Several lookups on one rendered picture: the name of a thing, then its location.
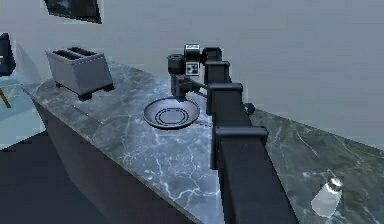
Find grey two-slot toaster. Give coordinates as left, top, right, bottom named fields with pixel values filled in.
left=45, top=46, right=116, bottom=102

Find grey marble counter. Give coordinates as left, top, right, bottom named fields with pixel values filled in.
left=22, top=59, right=384, bottom=224

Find dark blue block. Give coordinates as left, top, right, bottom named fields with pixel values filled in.
left=0, top=32, right=17, bottom=78

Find dark framed wall picture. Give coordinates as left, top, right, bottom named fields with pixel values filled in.
left=43, top=0, right=103, bottom=25

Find dark grey round pan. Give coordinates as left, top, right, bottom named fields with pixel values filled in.
left=143, top=95, right=256, bottom=131

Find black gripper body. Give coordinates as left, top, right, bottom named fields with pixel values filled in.
left=167, top=53, right=195, bottom=101

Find clear glass salt shaker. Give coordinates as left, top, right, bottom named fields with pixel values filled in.
left=310, top=176, right=345, bottom=219

